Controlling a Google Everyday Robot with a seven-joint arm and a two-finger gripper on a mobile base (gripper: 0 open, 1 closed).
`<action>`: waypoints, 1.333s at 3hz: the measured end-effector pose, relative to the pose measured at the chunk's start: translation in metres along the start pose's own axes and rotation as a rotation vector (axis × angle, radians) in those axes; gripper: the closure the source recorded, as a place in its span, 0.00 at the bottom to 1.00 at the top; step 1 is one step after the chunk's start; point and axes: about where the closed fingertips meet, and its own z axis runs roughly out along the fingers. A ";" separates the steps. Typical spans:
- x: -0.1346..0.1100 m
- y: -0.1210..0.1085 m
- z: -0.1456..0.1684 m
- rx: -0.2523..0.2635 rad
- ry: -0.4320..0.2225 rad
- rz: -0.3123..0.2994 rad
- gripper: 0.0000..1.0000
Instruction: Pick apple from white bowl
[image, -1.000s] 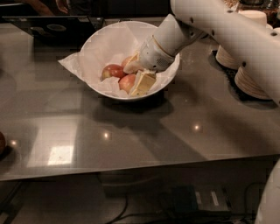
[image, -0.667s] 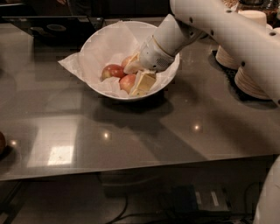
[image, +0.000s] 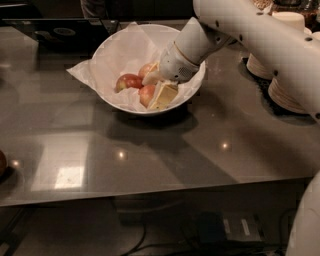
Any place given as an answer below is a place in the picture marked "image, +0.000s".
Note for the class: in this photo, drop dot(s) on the black tray on counter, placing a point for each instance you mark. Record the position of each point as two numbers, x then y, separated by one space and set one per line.
66 34

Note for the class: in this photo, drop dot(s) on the pale red apple back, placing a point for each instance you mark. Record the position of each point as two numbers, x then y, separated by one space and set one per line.
147 68

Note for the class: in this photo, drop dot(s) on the paper plate stack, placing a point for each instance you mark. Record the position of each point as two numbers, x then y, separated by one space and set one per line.
294 60
292 19

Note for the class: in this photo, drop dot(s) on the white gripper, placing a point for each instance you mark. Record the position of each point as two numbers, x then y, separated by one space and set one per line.
175 66

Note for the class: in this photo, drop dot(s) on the white bowl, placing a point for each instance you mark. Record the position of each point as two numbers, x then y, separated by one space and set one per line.
110 53

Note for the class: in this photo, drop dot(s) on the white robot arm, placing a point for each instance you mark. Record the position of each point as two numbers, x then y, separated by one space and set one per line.
218 21

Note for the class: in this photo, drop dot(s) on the white paper liner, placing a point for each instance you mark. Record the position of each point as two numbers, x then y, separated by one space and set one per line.
126 50

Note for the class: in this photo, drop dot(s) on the dark box under counter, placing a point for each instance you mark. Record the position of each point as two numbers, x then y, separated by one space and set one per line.
238 227

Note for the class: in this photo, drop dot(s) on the rear paper plate stack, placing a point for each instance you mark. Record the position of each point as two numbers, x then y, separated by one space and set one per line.
292 19

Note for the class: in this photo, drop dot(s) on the black mat under plates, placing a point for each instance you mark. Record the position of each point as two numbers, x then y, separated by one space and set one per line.
261 86

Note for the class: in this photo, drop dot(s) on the front paper plate stack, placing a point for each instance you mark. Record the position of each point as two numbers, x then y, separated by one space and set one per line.
294 60

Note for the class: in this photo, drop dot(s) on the red apple front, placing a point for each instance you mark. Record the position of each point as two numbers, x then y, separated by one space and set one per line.
146 94

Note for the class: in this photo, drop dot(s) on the dark red apple left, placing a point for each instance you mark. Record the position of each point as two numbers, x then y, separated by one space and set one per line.
127 81

